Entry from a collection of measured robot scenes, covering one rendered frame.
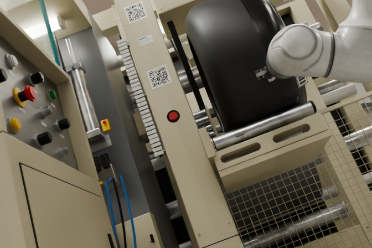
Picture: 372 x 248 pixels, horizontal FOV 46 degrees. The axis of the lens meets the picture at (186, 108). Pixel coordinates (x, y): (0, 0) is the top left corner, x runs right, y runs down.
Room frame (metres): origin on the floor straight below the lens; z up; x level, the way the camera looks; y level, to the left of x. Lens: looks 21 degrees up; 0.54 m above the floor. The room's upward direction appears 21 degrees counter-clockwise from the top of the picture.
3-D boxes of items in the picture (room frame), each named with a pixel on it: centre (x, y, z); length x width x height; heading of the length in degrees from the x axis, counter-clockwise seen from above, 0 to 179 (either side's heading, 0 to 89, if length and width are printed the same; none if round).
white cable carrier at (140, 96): (1.44, 0.13, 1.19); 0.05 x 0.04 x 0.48; 179
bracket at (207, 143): (1.49, -0.03, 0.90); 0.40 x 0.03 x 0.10; 179
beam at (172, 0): (1.78, -0.34, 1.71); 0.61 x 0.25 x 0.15; 89
